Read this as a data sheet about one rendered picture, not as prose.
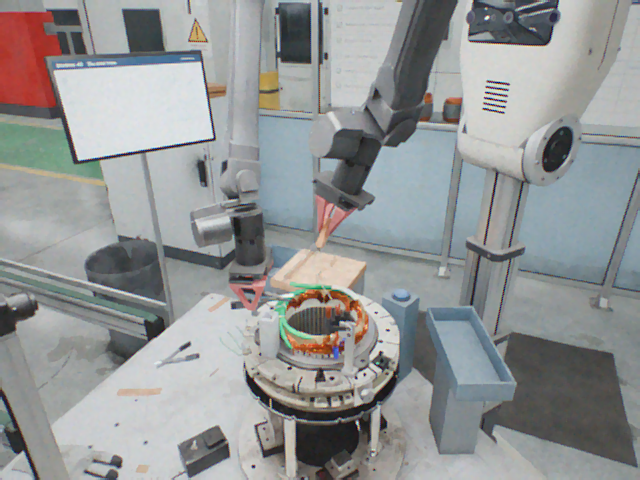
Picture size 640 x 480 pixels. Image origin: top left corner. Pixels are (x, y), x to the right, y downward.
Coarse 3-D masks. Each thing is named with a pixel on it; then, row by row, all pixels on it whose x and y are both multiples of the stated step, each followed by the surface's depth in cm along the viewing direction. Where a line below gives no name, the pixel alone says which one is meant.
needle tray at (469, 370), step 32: (448, 320) 107; (480, 320) 101; (448, 352) 97; (480, 352) 97; (448, 384) 94; (480, 384) 84; (512, 384) 84; (448, 416) 97; (480, 416) 98; (448, 448) 102
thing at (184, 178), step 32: (224, 96) 302; (224, 128) 302; (128, 160) 321; (160, 160) 310; (192, 160) 299; (128, 192) 335; (160, 192) 322; (192, 192) 310; (128, 224) 349; (160, 224) 335; (192, 256) 338; (224, 256) 331
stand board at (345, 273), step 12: (300, 252) 130; (288, 264) 124; (324, 264) 124; (336, 264) 124; (348, 264) 124; (360, 264) 124; (276, 276) 118; (300, 276) 118; (312, 276) 118; (324, 276) 118; (336, 276) 118; (348, 276) 118; (360, 276) 122; (288, 288) 115; (300, 288) 114; (348, 288) 114
